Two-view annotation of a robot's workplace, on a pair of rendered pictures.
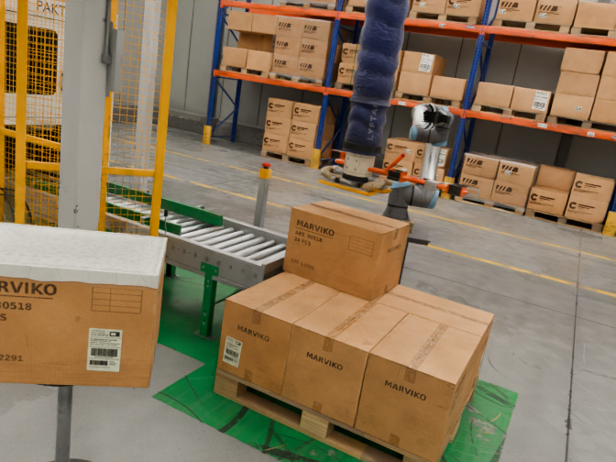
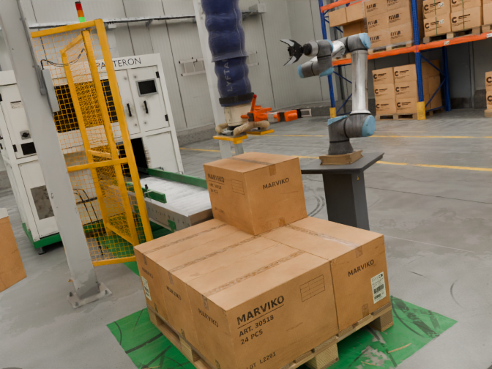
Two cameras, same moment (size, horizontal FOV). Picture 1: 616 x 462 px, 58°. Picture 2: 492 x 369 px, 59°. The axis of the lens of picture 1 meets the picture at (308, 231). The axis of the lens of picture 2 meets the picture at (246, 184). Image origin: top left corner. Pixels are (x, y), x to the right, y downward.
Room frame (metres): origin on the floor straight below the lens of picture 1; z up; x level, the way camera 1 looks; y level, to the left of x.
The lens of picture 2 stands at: (0.83, -1.76, 1.44)
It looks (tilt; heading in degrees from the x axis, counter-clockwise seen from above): 13 degrees down; 33
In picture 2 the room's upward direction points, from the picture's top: 10 degrees counter-clockwise
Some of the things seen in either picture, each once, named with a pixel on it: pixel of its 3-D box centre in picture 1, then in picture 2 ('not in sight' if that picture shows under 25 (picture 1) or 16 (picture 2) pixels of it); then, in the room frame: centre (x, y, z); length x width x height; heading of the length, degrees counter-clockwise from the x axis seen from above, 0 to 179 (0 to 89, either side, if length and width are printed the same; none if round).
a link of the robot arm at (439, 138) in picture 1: (438, 136); (323, 66); (3.52, -0.72, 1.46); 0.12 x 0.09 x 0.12; 83
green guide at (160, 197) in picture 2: (89, 203); (130, 189); (3.77, 1.57, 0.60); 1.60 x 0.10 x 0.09; 65
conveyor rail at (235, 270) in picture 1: (118, 231); (139, 205); (3.57, 1.27, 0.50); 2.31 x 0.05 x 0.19; 65
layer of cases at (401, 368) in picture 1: (361, 339); (251, 271); (2.80, -0.39, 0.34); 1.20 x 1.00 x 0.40; 65
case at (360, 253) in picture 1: (346, 247); (252, 189); (3.20, -0.24, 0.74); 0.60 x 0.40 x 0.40; 61
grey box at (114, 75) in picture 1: (104, 59); (49, 91); (2.85, 1.14, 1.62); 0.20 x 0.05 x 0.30; 65
